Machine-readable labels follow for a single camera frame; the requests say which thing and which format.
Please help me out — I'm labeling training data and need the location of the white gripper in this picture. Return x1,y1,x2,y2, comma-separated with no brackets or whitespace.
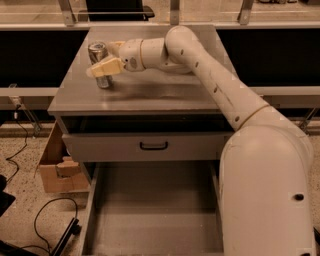
86,39,145,78

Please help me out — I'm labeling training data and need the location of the silver redbull can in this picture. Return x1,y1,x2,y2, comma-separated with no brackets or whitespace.
88,41,113,89

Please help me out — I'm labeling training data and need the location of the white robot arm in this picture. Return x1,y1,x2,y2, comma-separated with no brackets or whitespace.
87,26,316,256

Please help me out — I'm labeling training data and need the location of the grey drawer cabinet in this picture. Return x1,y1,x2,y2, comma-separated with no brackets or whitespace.
47,25,234,183

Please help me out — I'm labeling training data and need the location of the grey top drawer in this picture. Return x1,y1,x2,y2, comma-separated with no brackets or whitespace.
62,132,231,162

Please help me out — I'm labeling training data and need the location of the grey open middle drawer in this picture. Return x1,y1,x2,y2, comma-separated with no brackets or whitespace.
78,161,223,256

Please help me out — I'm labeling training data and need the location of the black office chair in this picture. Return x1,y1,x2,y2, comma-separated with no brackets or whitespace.
78,0,155,22

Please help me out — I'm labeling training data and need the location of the cardboard box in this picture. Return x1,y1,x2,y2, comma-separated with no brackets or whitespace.
38,123,89,193

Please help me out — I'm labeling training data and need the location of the black stand leg left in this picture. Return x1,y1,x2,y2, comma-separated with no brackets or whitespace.
50,217,81,256

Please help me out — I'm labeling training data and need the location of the metal railing frame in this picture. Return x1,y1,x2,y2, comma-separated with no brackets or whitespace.
0,0,320,138

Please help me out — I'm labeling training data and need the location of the black drawer handle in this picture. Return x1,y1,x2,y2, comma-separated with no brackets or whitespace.
139,141,169,151

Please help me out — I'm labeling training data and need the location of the black left wall cable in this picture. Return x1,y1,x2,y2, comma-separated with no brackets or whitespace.
5,103,30,183

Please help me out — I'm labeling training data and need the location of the black left floor cable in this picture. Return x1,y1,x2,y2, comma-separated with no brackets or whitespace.
19,197,80,255

